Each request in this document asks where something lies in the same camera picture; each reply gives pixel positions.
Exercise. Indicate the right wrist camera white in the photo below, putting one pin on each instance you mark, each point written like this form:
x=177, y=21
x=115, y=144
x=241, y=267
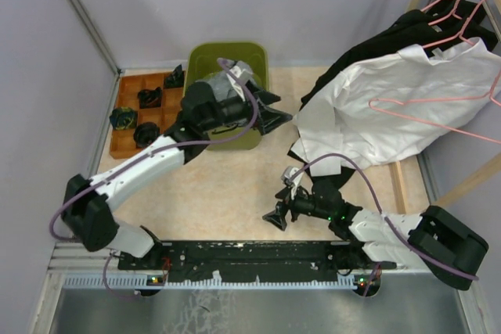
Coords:
x=292, y=179

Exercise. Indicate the grey shirt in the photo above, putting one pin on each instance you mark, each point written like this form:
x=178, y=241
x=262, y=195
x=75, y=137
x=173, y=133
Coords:
x=224, y=85

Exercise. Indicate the rolled black sock top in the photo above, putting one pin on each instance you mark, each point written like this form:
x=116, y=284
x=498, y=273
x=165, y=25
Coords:
x=175, y=79

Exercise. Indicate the rolled dark sock green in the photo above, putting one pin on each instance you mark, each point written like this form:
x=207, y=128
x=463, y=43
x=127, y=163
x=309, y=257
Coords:
x=123, y=118

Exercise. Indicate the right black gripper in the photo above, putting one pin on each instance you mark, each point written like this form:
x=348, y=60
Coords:
x=278, y=217

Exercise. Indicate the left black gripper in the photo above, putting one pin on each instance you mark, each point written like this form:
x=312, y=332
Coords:
x=266, y=120

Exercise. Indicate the wooden clothes rack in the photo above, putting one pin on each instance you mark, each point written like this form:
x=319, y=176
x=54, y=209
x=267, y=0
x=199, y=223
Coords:
x=447, y=172

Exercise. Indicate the pink hanger of grey shirt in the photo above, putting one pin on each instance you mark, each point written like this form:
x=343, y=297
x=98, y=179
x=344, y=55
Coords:
x=450, y=114

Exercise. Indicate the white cable duct strip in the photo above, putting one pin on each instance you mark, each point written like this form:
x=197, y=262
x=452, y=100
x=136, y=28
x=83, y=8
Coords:
x=117, y=281

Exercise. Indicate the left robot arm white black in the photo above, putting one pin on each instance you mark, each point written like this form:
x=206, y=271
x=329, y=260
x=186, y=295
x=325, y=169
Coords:
x=90, y=202

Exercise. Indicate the white shirt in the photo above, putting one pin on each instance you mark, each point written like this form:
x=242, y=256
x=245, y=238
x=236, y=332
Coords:
x=338, y=119

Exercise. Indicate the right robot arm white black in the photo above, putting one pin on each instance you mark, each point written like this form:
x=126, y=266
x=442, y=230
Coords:
x=432, y=241

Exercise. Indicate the rolled black sock centre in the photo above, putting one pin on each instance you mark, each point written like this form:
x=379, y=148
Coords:
x=150, y=98

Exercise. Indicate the black shirt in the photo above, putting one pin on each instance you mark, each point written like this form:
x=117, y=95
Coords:
x=409, y=29

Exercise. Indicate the rolled black sock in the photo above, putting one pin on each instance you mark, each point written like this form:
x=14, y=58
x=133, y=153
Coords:
x=145, y=134
x=175, y=79
x=150, y=98

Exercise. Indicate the rolled black sock bottom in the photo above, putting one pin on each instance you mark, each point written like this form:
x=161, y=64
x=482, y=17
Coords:
x=145, y=134

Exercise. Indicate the pink hanger of white shirt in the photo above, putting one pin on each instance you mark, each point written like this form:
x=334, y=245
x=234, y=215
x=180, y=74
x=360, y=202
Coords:
x=460, y=32

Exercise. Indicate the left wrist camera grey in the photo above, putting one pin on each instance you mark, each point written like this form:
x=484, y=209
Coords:
x=239, y=74

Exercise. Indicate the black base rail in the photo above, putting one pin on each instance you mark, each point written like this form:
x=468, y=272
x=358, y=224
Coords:
x=251, y=261

